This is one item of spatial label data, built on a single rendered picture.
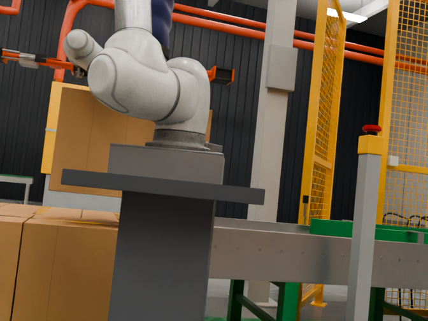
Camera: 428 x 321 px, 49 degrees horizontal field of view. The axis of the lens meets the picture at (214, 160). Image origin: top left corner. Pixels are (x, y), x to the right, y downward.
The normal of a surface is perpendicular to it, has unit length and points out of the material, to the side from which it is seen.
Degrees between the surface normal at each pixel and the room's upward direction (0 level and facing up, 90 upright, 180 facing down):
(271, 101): 90
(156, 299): 90
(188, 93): 87
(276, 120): 90
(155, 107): 127
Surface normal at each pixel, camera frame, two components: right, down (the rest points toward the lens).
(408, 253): 0.25, -0.04
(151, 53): 0.76, -0.20
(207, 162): -0.04, -0.07
